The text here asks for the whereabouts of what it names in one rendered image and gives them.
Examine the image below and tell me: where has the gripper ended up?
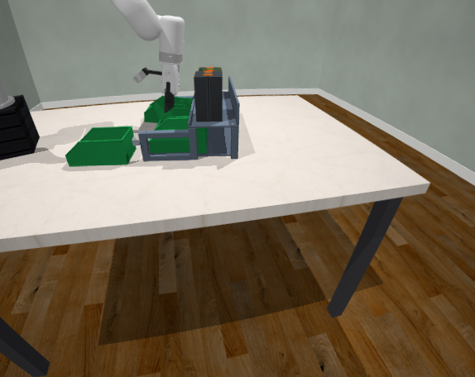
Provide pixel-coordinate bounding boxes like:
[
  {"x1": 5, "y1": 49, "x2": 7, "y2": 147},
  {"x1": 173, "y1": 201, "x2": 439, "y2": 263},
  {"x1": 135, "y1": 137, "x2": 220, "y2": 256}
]
[{"x1": 159, "y1": 61, "x2": 182, "y2": 113}]

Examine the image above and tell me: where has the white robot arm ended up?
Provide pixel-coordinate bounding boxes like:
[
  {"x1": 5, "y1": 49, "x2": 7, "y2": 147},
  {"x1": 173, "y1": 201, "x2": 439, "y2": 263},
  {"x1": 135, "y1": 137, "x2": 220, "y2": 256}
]
[{"x1": 0, "y1": 0, "x2": 185, "y2": 109}]

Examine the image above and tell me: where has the black case with orange latches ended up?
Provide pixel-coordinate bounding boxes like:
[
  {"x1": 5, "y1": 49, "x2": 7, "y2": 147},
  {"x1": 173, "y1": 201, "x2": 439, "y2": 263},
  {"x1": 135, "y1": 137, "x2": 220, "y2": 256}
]
[{"x1": 194, "y1": 71, "x2": 223, "y2": 122}]

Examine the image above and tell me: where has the grey shelf rack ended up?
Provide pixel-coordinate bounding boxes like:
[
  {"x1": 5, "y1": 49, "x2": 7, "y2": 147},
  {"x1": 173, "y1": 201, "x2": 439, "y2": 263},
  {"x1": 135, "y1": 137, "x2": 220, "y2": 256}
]
[{"x1": 132, "y1": 76, "x2": 240, "y2": 161}]

